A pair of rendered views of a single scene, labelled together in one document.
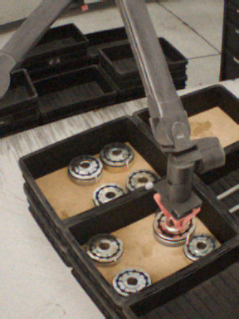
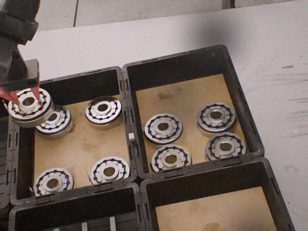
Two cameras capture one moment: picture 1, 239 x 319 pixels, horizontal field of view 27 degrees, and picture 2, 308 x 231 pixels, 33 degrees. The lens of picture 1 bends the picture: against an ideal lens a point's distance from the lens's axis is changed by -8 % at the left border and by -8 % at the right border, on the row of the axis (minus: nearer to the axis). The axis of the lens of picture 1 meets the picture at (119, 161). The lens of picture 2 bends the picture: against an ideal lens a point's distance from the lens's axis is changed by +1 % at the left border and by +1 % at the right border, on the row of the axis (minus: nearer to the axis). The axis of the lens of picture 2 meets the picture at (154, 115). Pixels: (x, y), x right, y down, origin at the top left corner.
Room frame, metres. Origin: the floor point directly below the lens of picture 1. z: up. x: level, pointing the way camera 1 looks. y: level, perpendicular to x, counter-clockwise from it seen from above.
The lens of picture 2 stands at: (1.48, -0.73, 1.90)
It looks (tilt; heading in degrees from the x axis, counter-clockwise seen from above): 48 degrees down; 122
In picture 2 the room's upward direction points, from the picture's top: 12 degrees counter-clockwise
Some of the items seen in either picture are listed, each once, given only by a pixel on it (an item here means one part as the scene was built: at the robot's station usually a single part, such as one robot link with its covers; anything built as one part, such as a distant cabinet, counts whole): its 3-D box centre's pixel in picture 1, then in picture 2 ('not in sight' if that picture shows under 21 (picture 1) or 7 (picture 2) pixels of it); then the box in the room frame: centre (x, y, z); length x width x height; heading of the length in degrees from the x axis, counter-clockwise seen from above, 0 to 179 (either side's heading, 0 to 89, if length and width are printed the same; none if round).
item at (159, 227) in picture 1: (175, 223); (29, 103); (0.77, -0.13, 1.04); 0.10 x 0.10 x 0.01
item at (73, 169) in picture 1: (85, 166); (216, 116); (1.15, 0.10, 0.86); 0.10 x 0.10 x 0.01
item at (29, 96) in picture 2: (175, 222); (29, 102); (0.77, -0.13, 1.05); 0.05 x 0.05 x 0.01
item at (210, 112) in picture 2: (85, 165); (216, 115); (1.15, 0.10, 0.86); 0.05 x 0.05 x 0.01
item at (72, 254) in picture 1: (154, 247); (77, 143); (0.83, -0.09, 0.87); 0.40 x 0.30 x 0.11; 121
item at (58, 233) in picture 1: (97, 179); (188, 120); (1.09, 0.06, 0.87); 0.40 x 0.30 x 0.11; 121
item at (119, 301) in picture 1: (155, 236); (72, 131); (0.83, -0.09, 0.92); 0.40 x 0.30 x 0.02; 121
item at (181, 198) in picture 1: (178, 188); (11, 65); (0.77, -0.12, 1.17); 0.10 x 0.07 x 0.07; 30
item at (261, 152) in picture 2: (97, 167); (186, 108); (1.09, 0.06, 0.92); 0.40 x 0.30 x 0.02; 121
